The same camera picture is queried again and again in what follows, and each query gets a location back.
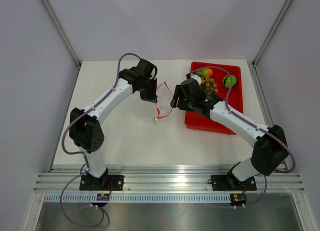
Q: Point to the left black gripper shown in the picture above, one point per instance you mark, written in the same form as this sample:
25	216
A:
152	97

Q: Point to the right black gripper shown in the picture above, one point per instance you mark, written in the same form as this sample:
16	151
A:
176	95

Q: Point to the clear orange zip top bag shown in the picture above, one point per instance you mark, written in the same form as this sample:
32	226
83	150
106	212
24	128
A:
152	112

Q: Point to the brown toy longan bunch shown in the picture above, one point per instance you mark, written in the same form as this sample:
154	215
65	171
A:
208	85

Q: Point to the green orange toy mango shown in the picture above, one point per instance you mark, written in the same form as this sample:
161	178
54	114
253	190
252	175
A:
204	72

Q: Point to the green toy watermelon ball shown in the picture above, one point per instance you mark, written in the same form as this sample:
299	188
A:
229	81

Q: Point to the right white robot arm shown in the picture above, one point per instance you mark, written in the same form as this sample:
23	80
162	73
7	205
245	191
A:
268	143

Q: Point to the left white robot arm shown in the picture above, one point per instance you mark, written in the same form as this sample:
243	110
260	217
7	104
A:
85	128

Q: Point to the right small circuit board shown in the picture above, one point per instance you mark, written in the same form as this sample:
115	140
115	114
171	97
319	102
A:
240	197

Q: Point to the small circuit board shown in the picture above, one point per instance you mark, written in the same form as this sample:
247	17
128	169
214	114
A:
240	197
103	197

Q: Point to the left small circuit board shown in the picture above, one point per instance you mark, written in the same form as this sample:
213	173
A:
103	197

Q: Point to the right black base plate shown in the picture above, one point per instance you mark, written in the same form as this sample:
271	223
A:
224	182

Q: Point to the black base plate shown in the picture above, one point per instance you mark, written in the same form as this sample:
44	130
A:
224	182
117	182

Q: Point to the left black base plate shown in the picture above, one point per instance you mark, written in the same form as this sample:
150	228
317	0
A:
117	182

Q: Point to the left aluminium corner post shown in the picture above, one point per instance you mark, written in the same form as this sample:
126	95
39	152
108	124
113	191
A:
61	32

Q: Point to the aluminium corner post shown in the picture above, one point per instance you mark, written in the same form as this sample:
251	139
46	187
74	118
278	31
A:
272	32
61	32

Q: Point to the aluminium rail frame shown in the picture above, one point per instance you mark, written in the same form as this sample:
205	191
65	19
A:
164	179

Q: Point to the white slotted cable duct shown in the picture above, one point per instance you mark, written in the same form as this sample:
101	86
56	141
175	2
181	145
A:
135	198

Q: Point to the right aluminium corner post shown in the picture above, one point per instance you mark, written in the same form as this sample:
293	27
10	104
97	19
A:
272	32

